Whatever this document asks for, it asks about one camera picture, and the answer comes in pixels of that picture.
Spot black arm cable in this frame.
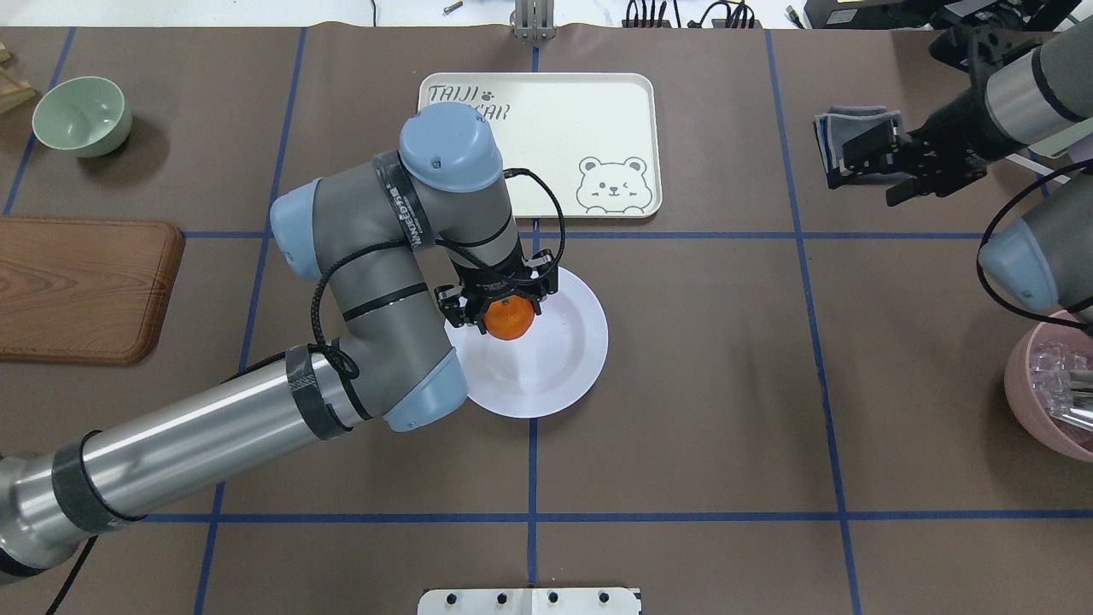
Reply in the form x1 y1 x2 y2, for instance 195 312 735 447
307 167 568 381
978 159 1093 324

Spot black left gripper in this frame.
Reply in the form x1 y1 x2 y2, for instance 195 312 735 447
434 249 559 330

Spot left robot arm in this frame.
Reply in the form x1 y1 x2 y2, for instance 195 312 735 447
1 102 561 584

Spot metal scoop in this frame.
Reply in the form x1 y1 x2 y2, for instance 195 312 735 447
1046 370 1092 431

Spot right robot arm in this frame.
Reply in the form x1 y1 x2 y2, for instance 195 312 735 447
813 20 1092 334

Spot clear plastic ice pieces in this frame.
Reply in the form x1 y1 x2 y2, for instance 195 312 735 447
1029 340 1092 430

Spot grey folded cloth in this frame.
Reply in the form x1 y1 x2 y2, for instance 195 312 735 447
813 105 904 190

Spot wooden cutting board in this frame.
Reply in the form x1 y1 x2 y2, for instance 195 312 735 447
1 215 184 366

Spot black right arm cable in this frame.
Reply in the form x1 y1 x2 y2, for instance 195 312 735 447
978 159 1093 324

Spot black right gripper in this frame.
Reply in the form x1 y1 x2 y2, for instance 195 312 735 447
842 94 1004 208

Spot pink bowl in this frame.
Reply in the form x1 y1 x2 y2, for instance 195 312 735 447
1003 323 1092 464

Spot wooden cup rack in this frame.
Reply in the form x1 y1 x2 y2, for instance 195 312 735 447
1 44 38 114

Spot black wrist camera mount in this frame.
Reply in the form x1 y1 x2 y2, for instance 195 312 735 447
928 24 1046 91

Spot cream bear tray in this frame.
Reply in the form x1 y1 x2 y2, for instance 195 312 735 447
418 73 663 220

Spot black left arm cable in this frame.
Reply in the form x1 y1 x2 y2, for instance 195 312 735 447
307 167 568 381

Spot green ceramic bowl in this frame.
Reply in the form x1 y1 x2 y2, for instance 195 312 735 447
32 75 133 157

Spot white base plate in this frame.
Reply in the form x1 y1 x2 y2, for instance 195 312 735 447
418 587 644 614

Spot orange mandarin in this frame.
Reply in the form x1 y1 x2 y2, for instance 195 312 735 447
482 296 536 342

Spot aluminium frame post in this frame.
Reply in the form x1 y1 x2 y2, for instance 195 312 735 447
509 0 557 43

